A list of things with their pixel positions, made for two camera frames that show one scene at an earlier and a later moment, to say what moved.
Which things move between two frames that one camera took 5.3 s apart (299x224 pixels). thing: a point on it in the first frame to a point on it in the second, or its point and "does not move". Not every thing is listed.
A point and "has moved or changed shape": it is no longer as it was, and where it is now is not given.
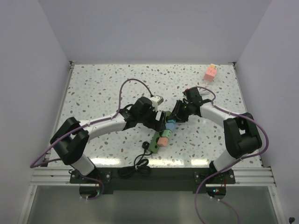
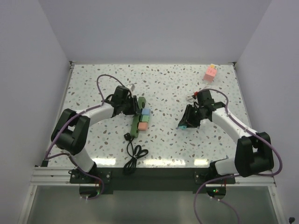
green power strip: (154, 147) has moved or changed shape
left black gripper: (158, 125) to (134, 109)
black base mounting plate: (153, 179) does not move
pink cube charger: (210, 73) does not move
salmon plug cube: (163, 140) to (142, 126)
